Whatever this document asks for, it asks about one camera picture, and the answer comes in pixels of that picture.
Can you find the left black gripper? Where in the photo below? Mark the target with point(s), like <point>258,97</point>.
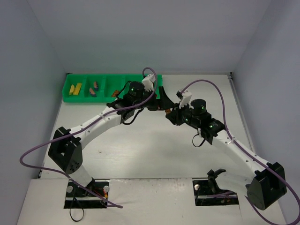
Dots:
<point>154,103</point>

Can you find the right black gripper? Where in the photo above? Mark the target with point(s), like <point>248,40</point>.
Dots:
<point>176,115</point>

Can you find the purple lego brick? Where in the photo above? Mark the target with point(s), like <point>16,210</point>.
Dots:
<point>92,92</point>

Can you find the yellow long lego plate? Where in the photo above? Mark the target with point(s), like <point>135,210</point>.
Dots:
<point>77,89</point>

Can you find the yellow rounded lego brick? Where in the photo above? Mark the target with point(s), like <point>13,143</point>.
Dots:
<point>72,88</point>

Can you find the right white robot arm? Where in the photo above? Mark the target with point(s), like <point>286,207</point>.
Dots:
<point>261,181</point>

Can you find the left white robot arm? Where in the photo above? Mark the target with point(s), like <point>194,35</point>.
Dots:
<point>66,150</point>

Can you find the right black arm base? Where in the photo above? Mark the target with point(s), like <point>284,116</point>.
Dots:
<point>204,195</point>

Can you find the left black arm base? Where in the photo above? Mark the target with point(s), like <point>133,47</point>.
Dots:
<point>78,198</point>

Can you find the green five-compartment bin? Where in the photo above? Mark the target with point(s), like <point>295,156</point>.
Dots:
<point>107,83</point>

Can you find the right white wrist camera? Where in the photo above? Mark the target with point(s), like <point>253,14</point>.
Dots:
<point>184,97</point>

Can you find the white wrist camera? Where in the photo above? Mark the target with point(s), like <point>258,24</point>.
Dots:
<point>148,82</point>
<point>184,97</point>

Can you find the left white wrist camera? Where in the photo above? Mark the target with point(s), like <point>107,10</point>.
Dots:
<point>148,82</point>

